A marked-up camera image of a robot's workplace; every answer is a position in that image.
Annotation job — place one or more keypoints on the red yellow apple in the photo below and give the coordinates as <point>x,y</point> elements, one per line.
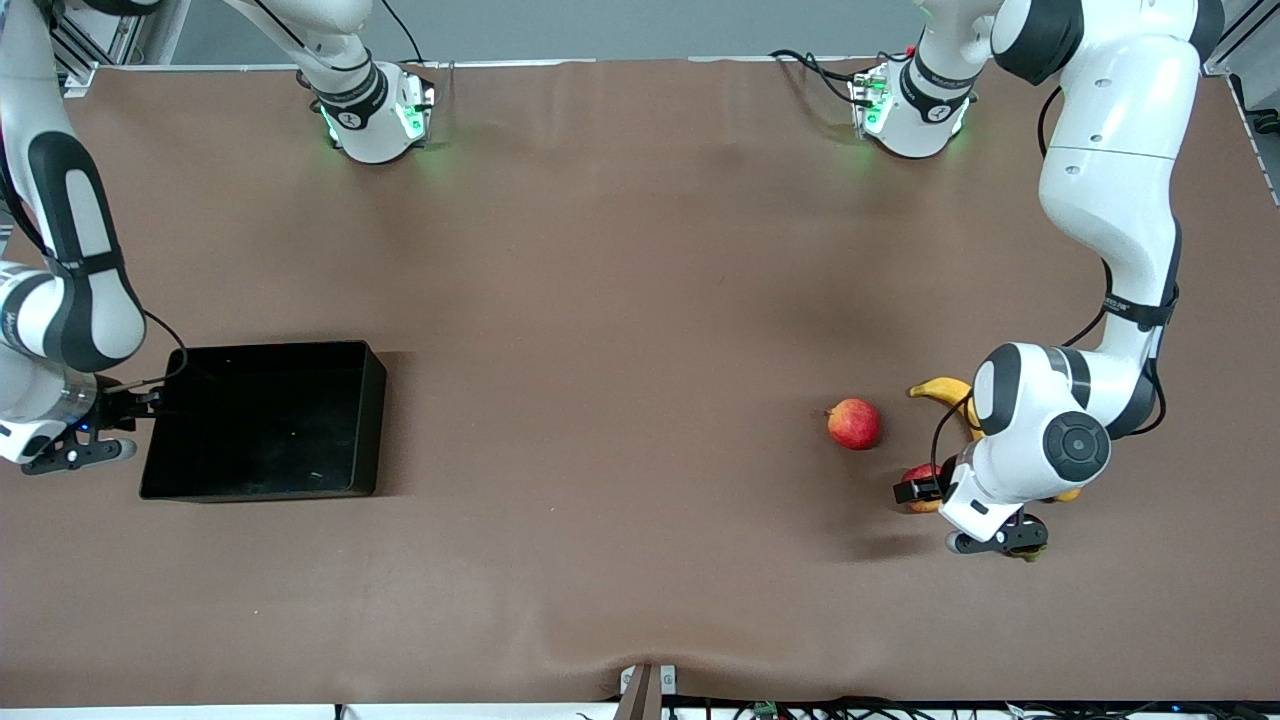
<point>922,474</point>

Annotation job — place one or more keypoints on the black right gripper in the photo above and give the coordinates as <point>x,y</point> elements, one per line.
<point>122,407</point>

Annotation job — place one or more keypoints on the grey metal mount bracket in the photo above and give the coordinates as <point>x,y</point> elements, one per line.
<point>645,690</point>

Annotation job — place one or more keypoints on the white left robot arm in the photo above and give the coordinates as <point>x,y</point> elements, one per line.
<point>1110,200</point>

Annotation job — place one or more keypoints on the brown table cover mat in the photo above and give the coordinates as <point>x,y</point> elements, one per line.
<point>620,300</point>

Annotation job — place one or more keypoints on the red yellow mango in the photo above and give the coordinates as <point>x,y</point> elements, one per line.
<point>1068,494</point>

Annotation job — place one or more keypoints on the aluminium frame profile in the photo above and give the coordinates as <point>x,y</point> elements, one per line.
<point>110,35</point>
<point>1250,40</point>

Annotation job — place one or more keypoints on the black plastic box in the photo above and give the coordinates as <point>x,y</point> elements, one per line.
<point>265,430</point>

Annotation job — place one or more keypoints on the red pomegranate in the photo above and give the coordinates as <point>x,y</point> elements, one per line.
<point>853,424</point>

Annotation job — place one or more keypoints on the yellow banana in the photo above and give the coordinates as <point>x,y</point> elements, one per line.
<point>945,392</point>

